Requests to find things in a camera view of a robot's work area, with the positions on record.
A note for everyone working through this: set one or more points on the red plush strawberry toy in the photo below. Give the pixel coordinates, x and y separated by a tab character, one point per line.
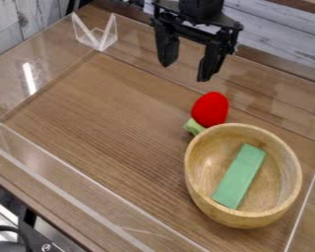
209	112

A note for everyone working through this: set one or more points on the green rectangular block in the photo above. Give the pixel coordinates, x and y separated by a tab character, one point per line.
238	178

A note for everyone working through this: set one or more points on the clear acrylic corner bracket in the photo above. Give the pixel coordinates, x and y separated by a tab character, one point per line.
97	38

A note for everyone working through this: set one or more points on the clear acrylic table barrier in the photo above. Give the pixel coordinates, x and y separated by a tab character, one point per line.
93	139

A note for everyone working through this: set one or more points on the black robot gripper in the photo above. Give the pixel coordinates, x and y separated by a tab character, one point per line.
200	21

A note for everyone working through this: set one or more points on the wooden bowl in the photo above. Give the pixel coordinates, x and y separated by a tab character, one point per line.
276	186

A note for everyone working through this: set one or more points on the black metal table frame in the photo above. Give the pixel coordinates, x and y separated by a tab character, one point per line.
19	236

